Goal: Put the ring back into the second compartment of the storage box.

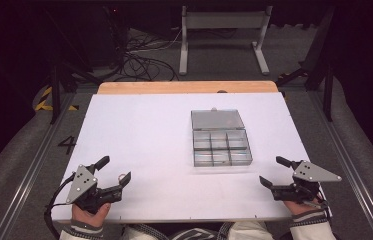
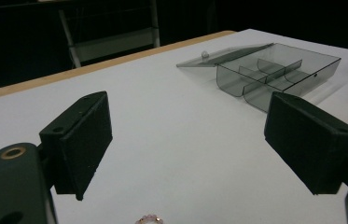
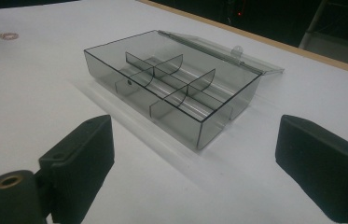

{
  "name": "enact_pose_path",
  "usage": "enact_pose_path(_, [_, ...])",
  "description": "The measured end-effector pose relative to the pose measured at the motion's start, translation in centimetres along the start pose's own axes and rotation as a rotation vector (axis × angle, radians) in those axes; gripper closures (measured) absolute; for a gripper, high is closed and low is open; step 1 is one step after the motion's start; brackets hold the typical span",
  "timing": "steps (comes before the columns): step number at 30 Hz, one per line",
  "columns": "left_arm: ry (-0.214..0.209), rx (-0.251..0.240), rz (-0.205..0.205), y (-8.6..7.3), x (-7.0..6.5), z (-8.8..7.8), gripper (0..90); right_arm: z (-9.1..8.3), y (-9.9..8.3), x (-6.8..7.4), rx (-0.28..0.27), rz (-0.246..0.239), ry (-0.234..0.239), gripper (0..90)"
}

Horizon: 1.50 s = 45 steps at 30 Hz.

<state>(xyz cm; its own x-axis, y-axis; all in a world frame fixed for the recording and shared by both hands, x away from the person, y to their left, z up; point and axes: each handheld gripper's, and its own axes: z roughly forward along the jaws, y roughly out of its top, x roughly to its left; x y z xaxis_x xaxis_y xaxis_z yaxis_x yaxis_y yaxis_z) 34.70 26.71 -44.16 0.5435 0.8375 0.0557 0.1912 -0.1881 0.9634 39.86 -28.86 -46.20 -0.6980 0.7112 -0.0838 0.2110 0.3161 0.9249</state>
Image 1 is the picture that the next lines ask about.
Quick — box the white table cover sheet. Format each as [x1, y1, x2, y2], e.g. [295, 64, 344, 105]
[51, 92, 332, 224]

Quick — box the wooden table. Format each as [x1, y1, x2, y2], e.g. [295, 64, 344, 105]
[97, 80, 279, 95]

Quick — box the white metal stand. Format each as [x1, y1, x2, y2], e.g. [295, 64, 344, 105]
[178, 5, 274, 77]

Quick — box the person's right hand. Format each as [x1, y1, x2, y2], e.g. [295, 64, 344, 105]
[283, 197, 322, 216]

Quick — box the bundle of black floor cables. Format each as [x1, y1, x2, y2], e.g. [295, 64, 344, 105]
[107, 29, 181, 83]

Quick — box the person's lap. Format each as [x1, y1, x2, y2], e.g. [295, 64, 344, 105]
[119, 221, 276, 240]

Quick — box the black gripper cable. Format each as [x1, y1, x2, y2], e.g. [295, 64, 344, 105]
[314, 194, 332, 218]
[43, 172, 76, 240]

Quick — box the clear plastic compartment box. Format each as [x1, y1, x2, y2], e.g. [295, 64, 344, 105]
[190, 107, 254, 168]

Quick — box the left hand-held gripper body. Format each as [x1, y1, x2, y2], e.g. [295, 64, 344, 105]
[65, 161, 124, 215]

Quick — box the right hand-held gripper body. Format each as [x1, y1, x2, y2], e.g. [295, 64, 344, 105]
[270, 159, 343, 204]

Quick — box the person's left hand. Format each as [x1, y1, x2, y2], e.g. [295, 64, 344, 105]
[70, 201, 112, 228]

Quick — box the aluminium floor rail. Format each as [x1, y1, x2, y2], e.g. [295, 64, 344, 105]
[308, 89, 373, 240]
[0, 92, 77, 240]

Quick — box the black metal stand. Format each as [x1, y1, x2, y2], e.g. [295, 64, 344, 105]
[42, 9, 103, 125]
[275, 5, 338, 123]

